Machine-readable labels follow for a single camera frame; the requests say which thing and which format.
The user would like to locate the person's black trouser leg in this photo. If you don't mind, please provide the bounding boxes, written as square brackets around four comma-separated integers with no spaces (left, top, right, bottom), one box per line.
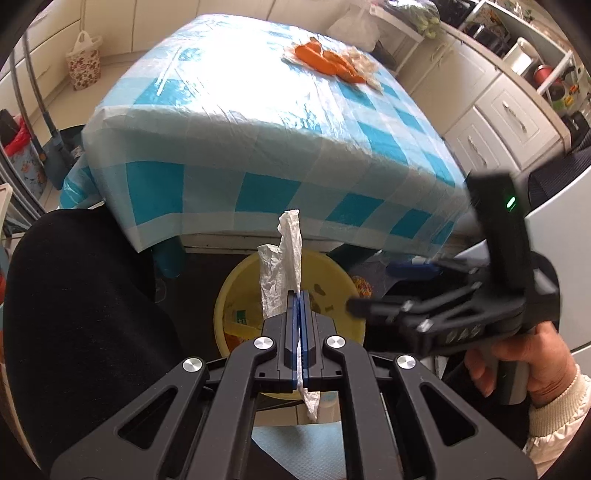
[4,210,204,462]

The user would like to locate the floral shopping bag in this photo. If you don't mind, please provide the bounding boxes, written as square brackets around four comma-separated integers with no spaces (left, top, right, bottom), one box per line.
[66,31,102,90]

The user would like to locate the person's right forearm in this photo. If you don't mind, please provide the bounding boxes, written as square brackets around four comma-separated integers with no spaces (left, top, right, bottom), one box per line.
[524,364,591,467]

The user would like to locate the bag of vegetables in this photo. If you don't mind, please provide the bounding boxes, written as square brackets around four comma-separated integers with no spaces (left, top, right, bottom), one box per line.
[392,0,441,38]

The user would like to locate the white electric kettle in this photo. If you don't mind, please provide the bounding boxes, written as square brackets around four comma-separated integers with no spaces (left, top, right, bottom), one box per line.
[503,37,536,77]

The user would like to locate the blue checkered plastic tablecloth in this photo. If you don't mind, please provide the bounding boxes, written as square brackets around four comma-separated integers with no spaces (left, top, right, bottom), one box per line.
[59,14,472,278]

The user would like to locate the colourful dotted cloth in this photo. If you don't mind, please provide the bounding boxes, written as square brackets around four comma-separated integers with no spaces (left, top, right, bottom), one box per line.
[351,275,374,301]

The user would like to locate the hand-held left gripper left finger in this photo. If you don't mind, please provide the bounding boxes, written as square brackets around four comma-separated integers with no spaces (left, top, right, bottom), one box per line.
[48,291,301,480]

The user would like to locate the yellow plastic basin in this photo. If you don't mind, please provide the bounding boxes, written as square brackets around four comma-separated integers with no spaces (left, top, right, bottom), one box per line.
[213,251,368,400]

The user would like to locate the white utility cart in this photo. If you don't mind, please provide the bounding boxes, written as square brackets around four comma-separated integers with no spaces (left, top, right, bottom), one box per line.
[369,0,444,75]

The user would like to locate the white panel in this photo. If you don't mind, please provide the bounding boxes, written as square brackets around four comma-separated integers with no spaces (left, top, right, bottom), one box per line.
[522,176,591,352]

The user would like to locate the long-handled dark dustpan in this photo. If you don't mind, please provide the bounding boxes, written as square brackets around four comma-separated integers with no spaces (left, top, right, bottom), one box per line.
[25,39,88,191]

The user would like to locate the grey broom handle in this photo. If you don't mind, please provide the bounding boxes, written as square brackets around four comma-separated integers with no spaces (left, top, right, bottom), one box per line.
[11,51,47,139]

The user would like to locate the white counter shelf rack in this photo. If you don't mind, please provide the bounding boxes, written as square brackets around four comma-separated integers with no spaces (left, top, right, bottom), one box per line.
[457,0,579,116]

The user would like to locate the person's right hand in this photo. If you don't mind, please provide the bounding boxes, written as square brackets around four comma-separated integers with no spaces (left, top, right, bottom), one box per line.
[464,320,580,407]

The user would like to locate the black pot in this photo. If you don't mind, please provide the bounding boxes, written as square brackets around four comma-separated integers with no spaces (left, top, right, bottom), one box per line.
[466,23,506,52]

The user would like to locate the red pot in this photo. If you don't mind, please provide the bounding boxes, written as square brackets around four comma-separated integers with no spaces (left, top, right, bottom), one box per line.
[534,65,561,90]

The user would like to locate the white plastic bag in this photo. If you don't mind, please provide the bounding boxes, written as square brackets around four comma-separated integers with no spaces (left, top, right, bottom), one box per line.
[330,7,382,51]
[281,45,385,94]

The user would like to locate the white hanging plastic bag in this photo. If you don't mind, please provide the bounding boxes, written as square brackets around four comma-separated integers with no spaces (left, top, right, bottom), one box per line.
[330,7,382,51]

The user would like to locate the dark pan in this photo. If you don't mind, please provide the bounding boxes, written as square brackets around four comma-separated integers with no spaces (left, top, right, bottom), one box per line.
[374,41,399,70]

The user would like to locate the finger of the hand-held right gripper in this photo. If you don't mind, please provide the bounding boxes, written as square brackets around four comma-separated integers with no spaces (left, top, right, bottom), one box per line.
[388,259,492,283]
[346,281,490,326]

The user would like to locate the dark striped cloth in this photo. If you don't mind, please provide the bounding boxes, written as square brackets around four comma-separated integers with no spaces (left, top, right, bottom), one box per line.
[527,151,591,213]

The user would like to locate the thin white plastic wrapper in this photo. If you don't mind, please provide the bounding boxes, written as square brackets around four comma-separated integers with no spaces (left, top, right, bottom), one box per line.
[257,210,324,423]

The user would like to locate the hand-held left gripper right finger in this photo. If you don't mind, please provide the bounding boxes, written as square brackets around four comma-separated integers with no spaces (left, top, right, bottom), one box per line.
[301,291,539,480]

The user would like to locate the cream kitchen cabinets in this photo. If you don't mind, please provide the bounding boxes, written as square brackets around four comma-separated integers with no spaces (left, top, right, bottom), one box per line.
[0,0,575,172]

